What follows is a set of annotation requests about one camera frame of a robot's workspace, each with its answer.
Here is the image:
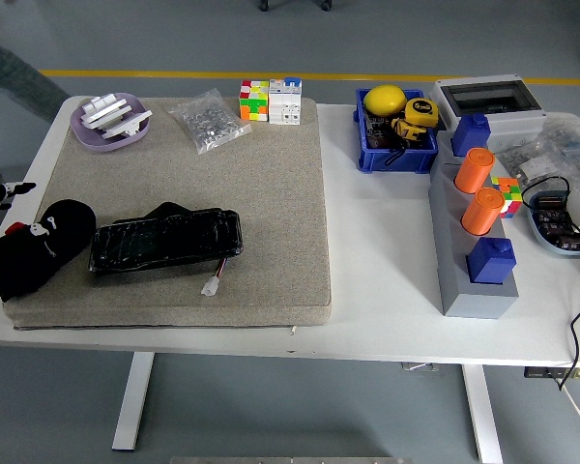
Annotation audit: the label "blue plastic bin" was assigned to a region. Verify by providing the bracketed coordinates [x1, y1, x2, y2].
[352, 87, 440, 175]

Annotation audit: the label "white plug with red wires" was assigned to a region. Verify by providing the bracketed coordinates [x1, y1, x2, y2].
[201, 256, 231, 297]

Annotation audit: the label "yellow tape measure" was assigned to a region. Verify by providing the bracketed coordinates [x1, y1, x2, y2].
[403, 97, 439, 131]

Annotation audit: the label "grey-blue tray of dark parts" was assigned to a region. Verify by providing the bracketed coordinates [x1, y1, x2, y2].
[524, 190, 580, 258]

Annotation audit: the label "black table control box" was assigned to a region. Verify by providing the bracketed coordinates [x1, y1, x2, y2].
[523, 366, 580, 381]

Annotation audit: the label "grey stepped holder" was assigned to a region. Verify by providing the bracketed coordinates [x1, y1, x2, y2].
[427, 130, 521, 319]

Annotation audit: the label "white circuit breaker block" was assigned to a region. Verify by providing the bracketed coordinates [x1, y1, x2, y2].
[268, 75, 304, 127]

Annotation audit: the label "black rag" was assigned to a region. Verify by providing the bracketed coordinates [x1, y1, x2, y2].
[0, 198, 98, 304]

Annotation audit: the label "white table leg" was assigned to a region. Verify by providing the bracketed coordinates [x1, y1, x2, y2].
[111, 351, 156, 451]
[461, 362, 504, 464]

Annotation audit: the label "small colourful puzzle cube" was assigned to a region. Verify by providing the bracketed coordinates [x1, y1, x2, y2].
[490, 175, 521, 219]

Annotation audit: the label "person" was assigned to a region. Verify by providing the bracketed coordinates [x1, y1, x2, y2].
[0, 26, 74, 188]

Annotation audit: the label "grey-brown mat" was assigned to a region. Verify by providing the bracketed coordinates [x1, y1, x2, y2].
[3, 96, 334, 332]

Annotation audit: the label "clear bag of metal screws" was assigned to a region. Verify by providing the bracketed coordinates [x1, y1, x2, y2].
[166, 87, 252, 156]

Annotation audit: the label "blue plastic block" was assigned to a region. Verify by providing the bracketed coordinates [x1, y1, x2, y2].
[465, 236, 517, 285]
[451, 113, 492, 159]

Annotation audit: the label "yellow lemon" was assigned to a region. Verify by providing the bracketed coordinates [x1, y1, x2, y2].
[362, 84, 408, 117]

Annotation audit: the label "grey electrical enclosure box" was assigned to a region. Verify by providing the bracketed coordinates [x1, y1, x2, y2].
[428, 73, 550, 146]

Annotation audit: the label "yellow black tool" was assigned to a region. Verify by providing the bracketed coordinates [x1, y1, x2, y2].
[390, 118, 429, 144]

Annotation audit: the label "large colourful puzzle cube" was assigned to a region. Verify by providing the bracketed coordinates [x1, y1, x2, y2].
[239, 79, 271, 122]

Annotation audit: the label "white plastic pieces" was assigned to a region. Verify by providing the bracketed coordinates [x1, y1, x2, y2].
[80, 94, 154, 141]

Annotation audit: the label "black panel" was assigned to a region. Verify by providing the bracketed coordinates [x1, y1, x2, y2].
[87, 201, 245, 276]

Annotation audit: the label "clear bag of small parts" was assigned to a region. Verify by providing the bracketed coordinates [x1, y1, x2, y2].
[493, 134, 569, 188]
[536, 113, 580, 189]

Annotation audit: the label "purple tray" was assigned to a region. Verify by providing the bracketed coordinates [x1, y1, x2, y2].
[70, 92, 151, 154]

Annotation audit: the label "orange cylinder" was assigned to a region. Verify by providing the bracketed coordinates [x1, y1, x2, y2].
[453, 147, 496, 194]
[459, 187, 504, 237]

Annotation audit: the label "black cable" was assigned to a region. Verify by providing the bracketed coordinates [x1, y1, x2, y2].
[520, 175, 572, 214]
[557, 284, 580, 392]

